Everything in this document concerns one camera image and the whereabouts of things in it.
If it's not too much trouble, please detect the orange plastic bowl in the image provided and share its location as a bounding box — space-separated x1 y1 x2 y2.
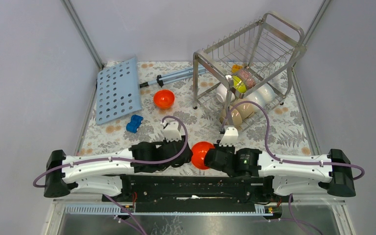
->
153 89 175 110
191 141 214 170

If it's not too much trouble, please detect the stainless steel dish rack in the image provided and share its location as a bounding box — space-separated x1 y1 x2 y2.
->
192 12 307 135

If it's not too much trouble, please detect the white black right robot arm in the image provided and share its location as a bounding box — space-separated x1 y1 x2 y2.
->
204 146 356 202

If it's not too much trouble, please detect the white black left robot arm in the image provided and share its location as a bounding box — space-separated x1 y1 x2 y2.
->
44 136 193 201

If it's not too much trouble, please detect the blue toy car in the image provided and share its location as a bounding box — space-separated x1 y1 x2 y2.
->
126 115 144 133

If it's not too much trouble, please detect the beige floral bowl front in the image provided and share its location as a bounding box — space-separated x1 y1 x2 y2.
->
219 109 243 128

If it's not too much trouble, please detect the beige floral bowl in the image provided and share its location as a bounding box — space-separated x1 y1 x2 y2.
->
235 103 255 120
219 109 243 128

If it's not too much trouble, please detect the beige floral bowl rear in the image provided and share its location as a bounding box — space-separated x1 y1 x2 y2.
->
235 103 255 120

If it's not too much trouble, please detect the floral patterned table mat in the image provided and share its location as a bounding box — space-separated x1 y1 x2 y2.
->
75 78 314 156

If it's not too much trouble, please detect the white ceramic bowl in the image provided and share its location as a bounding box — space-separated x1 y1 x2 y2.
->
216 83 235 103

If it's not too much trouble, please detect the white ribbed bowl front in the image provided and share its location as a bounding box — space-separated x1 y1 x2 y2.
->
245 91 266 108

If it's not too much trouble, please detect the white ribbed bowl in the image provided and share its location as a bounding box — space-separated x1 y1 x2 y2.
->
245 91 266 108
257 84 276 104

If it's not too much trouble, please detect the yellow green bowl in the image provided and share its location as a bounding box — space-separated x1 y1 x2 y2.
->
232 75 247 94

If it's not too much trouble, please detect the light blue perforated panel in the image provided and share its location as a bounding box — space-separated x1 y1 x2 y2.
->
95 57 142 125

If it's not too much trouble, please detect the white ribbed bowl rear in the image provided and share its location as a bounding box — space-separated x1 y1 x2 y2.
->
257 84 276 104

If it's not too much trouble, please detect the small orange yellow cup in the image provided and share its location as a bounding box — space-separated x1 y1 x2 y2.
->
231 64 243 73

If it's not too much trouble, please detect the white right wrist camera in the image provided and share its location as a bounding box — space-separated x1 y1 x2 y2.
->
218 126 238 147

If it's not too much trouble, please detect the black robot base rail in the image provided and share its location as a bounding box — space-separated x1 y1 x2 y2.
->
107 174 289 213

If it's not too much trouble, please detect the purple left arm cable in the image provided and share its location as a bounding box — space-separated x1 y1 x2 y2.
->
33 116 189 188

